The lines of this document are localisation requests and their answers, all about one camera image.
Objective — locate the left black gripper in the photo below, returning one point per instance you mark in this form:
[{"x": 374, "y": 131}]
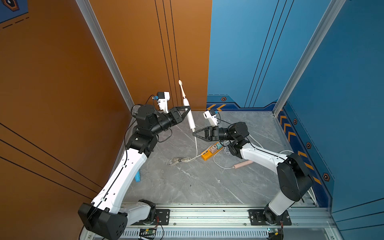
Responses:
[{"x": 174, "y": 112}]

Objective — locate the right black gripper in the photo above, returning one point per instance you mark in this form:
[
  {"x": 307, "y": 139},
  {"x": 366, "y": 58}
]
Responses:
[{"x": 213, "y": 134}]

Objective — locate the orange power strip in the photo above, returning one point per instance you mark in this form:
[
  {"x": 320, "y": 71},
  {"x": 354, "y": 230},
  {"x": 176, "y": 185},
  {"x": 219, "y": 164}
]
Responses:
[{"x": 207, "y": 154}]

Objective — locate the pink electric toothbrush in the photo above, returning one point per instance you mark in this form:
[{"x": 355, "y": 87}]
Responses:
[{"x": 242, "y": 164}]

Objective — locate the pink charger adapter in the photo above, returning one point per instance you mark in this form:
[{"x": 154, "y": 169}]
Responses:
[{"x": 213, "y": 149}]

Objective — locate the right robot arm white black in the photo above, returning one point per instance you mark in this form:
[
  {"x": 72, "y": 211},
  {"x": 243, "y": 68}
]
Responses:
[{"x": 295, "y": 178}]

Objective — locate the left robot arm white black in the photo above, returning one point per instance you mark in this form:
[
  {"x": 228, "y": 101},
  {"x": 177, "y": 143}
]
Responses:
[{"x": 104, "y": 216}]

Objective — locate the black microphone on tripod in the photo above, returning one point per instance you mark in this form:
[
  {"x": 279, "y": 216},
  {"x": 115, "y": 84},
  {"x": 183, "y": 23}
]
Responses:
[{"x": 135, "y": 110}]

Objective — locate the blue handheld microphone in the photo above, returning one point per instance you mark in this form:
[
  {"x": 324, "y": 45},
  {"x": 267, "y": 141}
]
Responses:
[{"x": 138, "y": 177}]

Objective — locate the right green circuit board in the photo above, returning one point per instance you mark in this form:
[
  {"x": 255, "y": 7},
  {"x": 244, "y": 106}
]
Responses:
[{"x": 276, "y": 234}]

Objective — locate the green circuit board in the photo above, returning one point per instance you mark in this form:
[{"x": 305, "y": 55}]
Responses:
[
  {"x": 147, "y": 234},
  {"x": 276, "y": 234}
]

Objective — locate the left green circuit board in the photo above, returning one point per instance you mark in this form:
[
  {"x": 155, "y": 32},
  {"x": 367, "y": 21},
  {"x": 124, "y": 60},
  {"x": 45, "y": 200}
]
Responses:
[{"x": 147, "y": 234}]

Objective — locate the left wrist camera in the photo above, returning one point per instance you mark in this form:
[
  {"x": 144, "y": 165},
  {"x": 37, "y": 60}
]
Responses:
[{"x": 162, "y": 99}]

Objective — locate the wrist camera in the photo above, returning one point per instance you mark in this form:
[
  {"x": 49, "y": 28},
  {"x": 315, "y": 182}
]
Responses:
[
  {"x": 162, "y": 99},
  {"x": 211, "y": 116}
]

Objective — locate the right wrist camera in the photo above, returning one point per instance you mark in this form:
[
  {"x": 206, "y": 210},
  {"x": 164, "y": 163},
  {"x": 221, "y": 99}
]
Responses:
[{"x": 211, "y": 116}]

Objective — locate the aluminium rail frame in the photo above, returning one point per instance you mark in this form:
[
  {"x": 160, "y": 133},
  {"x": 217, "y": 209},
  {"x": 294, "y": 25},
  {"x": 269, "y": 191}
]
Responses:
[{"x": 232, "y": 222}]

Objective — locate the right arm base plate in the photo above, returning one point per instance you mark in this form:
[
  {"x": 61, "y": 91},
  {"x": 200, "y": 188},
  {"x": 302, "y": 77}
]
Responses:
[{"x": 260, "y": 217}]

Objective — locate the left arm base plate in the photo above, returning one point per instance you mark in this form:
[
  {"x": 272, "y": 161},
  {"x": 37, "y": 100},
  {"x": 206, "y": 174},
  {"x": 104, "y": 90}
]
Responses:
[{"x": 162, "y": 214}]

